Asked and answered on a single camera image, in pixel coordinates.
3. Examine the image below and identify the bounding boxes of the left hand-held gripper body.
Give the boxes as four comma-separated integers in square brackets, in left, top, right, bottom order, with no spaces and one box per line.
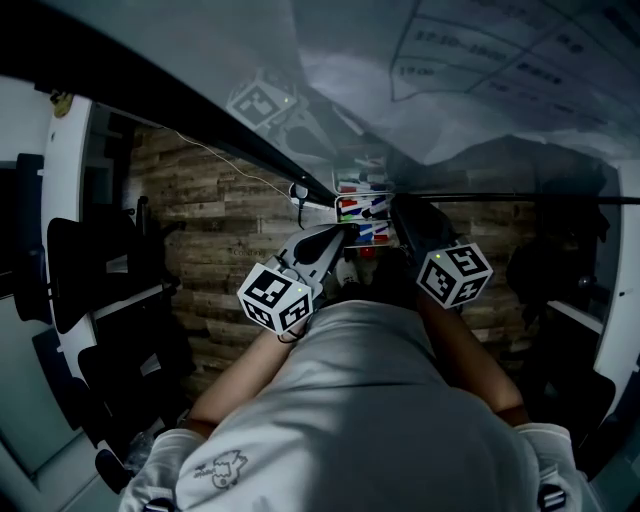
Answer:
[236,254,326,336]

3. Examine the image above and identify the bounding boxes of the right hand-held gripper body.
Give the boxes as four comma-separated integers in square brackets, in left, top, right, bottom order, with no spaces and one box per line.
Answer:
[416,240,494,310]

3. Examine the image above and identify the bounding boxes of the white plastic box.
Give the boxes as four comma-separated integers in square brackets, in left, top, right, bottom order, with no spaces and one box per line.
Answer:
[333,193,397,250]

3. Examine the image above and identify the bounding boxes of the clear tray of coloured markers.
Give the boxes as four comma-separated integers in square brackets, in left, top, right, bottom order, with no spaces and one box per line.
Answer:
[337,197,394,245]

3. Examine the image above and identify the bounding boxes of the person's left forearm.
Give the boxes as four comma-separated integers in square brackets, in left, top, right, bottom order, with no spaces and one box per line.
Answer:
[187,314,301,439]

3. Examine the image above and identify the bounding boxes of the person's right forearm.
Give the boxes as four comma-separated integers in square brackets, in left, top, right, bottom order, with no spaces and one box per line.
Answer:
[417,292,531,426]

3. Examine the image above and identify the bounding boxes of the black framed whiteboard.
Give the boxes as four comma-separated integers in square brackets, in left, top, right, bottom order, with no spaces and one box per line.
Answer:
[0,0,640,206]

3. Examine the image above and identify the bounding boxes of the person's white shoe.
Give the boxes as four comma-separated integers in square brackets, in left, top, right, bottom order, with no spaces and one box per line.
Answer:
[334,257,361,287]

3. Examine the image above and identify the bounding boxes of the person's dark trousers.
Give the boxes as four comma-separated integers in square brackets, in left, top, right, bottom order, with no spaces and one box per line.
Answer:
[372,247,421,304]

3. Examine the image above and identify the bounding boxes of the black office chair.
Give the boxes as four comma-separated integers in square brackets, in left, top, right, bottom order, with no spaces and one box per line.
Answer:
[77,319,197,451]
[504,197,612,329]
[529,344,617,451]
[46,194,189,335]

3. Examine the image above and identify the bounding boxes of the white desk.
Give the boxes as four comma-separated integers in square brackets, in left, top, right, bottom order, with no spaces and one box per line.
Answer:
[0,74,166,501]
[547,159,640,401]

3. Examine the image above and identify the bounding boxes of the dark desk divider panel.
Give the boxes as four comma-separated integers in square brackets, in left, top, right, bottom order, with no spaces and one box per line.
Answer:
[31,327,96,432]
[12,152,52,326]

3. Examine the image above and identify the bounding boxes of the yellow black desk item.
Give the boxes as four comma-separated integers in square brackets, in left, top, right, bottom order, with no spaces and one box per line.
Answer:
[49,91,74,119]

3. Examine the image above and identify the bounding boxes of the thin white cable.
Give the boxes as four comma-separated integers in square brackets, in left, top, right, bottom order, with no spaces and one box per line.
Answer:
[164,127,294,197]

